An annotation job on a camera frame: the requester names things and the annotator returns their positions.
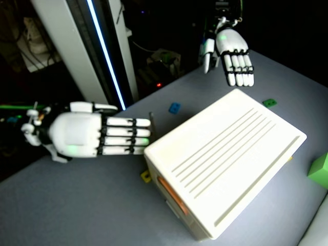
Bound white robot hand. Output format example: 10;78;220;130
202;28;255;87
48;101;152;157

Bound grey table cloth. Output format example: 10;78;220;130
0;50;328;246

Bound white pillar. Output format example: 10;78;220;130
30;0;139;113

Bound green and white device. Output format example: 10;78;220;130
147;48;182;77

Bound power strip with red light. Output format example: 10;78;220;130
135;64;167;90

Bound large white box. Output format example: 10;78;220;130
143;88;308;242

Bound blue-white light strip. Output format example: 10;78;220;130
86;0;127;111

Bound large green block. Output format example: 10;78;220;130
307;152;328;190

